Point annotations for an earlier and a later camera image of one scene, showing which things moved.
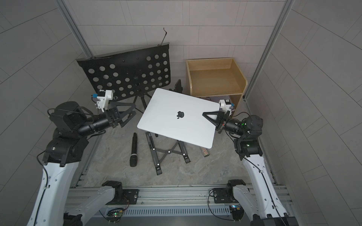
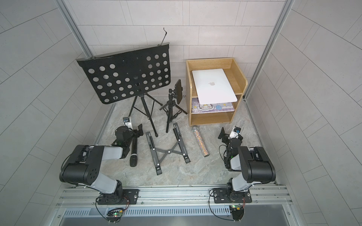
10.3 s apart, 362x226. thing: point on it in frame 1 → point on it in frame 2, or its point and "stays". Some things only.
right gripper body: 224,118 → 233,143
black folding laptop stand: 158,155 stays
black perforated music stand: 131,72 stays
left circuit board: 114,214 stays
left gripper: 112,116 → 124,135
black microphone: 134,155 stays
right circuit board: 237,211 stays
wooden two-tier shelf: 216,77 stays
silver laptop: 180,116 → 212,86
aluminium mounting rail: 198,197 stays
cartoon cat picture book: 216,98 → 197,108
